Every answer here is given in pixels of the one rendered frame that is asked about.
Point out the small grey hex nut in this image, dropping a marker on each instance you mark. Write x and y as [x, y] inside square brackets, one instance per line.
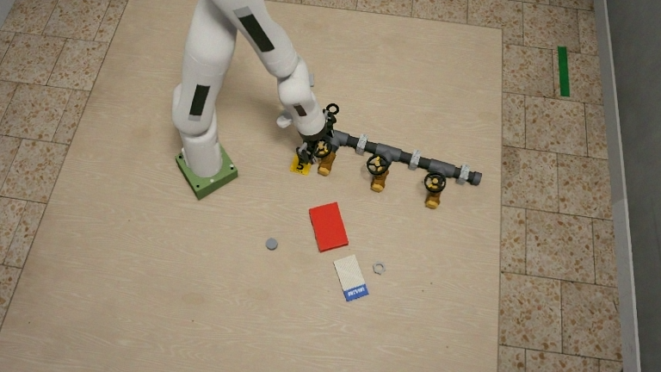
[383, 266]

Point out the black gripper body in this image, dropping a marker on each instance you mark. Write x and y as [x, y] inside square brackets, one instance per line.
[309, 139]

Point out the yellow square tag with number 5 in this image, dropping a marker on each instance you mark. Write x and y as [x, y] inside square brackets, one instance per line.
[300, 167]

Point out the red flat rectangular block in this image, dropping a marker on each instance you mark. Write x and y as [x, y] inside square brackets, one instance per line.
[328, 227]

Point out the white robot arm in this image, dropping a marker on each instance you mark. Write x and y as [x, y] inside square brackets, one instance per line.
[207, 54]

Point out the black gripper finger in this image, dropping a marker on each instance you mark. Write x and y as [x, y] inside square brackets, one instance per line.
[303, 155]
[330, 121]

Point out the grey pipe manifold with three valves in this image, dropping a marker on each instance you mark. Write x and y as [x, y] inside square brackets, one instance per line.
[386, 154]

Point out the grey round disc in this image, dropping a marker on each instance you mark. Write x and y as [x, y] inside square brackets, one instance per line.
[272, 244]

